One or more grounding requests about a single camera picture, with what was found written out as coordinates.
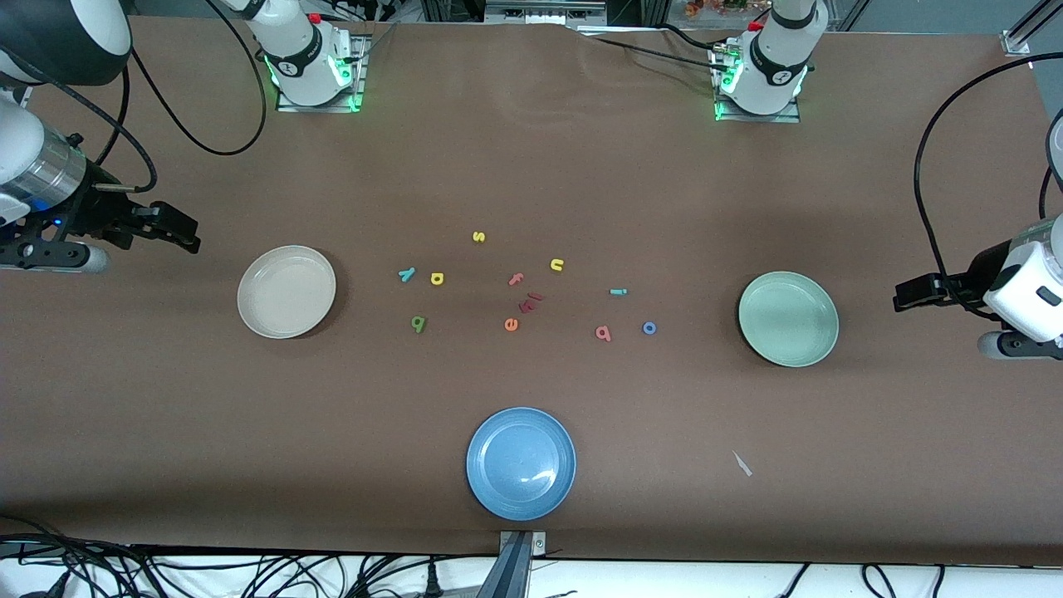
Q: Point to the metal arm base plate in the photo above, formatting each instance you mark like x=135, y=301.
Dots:
x=359, y=83
x=789, y=119

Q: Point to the beige round plate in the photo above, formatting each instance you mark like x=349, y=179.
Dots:
x=286, y=291

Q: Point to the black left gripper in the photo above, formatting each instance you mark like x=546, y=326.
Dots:
x=978, y=276

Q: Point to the light green round plate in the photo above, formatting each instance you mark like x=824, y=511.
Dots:
x=788, y=319

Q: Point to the aluminium frame rail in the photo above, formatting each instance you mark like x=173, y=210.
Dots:
x=1017, y=37

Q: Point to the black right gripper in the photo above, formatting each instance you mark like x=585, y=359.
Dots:
x=98, y=214

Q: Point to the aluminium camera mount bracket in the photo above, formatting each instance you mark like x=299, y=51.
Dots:
x=515, y=573

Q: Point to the silver equipment box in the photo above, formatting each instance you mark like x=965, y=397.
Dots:
x=544, y=10

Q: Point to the blue round plate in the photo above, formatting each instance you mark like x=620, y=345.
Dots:
x=521, y=463

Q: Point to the white paper scrap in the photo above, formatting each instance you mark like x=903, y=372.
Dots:
x=742, y=463

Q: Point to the orange leaf decoration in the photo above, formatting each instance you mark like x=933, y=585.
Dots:
x=714, y=7

